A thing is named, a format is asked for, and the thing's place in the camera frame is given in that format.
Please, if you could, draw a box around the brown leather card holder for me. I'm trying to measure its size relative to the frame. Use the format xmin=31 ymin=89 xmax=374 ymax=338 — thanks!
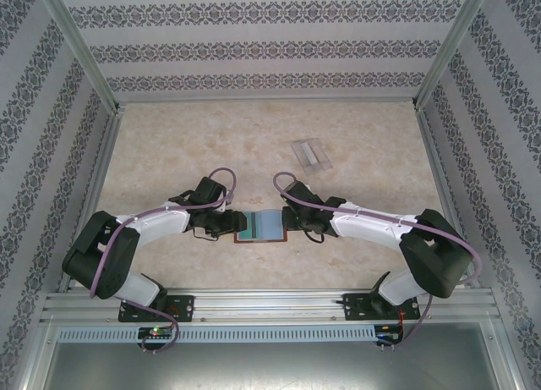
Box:
xmin=233 ymin=209 xmax=290 ymax=244

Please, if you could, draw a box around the clear acrylic card stand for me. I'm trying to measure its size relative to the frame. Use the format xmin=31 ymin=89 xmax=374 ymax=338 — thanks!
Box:
xmin=290 ymin=138 xmax=335 ymax=178

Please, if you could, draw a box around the small circuit board blue light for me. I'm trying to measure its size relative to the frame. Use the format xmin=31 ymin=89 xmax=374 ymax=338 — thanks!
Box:
xmin=375 ymin=328 xmax=405 ymax=343

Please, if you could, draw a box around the grey metal sheet panel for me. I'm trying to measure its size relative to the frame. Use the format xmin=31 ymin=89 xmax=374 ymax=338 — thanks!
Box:
xmin=41 ymin=341 xmax=515 ymax=390

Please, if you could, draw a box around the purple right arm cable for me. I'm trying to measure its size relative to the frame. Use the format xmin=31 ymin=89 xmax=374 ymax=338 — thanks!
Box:
xmin=272 ymin=172 xmax=484 ymax=349

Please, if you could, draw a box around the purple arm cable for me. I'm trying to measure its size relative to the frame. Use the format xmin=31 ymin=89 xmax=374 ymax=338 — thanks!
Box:
xmin=90 ymin=167 xmax=238 ymax=354
xmin=272 ymin=172 xmax=484 ymax=349

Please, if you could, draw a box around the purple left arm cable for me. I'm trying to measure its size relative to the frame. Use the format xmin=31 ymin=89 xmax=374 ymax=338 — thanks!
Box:
xmin=90 ymin=167 xmax=238 ymax=354

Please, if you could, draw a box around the aluminium mounting rail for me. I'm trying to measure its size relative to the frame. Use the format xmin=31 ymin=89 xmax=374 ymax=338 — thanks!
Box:
xmin=41 ymin=286 xmax=496 ymax=324

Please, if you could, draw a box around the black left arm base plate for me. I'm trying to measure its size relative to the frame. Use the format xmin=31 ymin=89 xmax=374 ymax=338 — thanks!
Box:
xmin=117 ymin=294 xmax=195 ymax=323

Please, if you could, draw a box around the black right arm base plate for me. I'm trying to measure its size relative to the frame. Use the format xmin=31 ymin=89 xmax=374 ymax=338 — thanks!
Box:
xmin=342 ymin=291 xmax=422 ymax=322

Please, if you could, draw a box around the slotted grey cable duct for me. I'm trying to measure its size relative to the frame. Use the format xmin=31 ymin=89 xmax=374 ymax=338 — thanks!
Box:
xmin=57 ymin=324 xmax=377 ymax=343

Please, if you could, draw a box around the aluminium side rail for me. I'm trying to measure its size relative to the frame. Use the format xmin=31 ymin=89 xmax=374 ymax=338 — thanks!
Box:
xmin=57 ymin=104 xmax=126 ymax=292

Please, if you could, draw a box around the aluminium frame post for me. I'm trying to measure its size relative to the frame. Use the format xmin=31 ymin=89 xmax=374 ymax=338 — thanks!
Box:
xmin=40 ymin=0 xmax=123 ymax=114
xmin=412 ymin=0 xmax=496 ymax=110

